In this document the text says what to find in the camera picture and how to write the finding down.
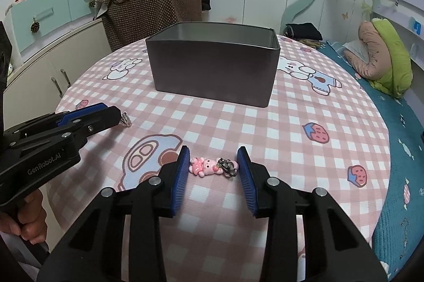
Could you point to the green quilt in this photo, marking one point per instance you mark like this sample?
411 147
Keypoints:
394 60

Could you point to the person's left hand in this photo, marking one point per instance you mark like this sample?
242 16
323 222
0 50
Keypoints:
33 219

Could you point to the folded black clothes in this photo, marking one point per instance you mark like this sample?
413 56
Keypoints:
303 31

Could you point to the white pillow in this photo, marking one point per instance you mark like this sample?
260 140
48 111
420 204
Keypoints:
354 51

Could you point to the teal printed bed sheet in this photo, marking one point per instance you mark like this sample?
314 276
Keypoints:
397 152

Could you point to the grey metal box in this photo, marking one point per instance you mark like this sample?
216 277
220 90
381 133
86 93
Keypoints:
212 70

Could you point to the pink quilt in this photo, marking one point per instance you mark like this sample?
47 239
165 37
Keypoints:
371 53

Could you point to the pinecone ornament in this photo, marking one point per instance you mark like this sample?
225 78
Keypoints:
34 27
92 3

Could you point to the mint green drawer cabinet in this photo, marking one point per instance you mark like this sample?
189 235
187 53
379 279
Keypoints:
59 8

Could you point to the brown polka dot bag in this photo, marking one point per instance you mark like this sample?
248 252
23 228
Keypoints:
145 13

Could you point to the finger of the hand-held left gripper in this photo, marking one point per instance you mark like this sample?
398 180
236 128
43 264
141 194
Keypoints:
102 119
82 114

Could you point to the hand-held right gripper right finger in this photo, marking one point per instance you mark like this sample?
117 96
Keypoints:
247 182

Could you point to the pink bear charm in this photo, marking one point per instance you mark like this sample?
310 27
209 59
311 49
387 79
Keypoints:
202 166

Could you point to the orange butterfly sticker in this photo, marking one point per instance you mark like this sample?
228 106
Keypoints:
345 15

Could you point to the black cloth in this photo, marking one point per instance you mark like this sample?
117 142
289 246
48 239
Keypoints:
205 2

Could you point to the blue wall tag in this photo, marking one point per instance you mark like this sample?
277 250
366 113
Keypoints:
416 25

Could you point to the white low cabinet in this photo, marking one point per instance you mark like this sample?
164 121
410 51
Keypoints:
56 70

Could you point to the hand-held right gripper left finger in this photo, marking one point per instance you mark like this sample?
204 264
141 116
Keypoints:
179 182

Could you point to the folded tan clothes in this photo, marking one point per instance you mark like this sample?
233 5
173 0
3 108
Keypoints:
311 43

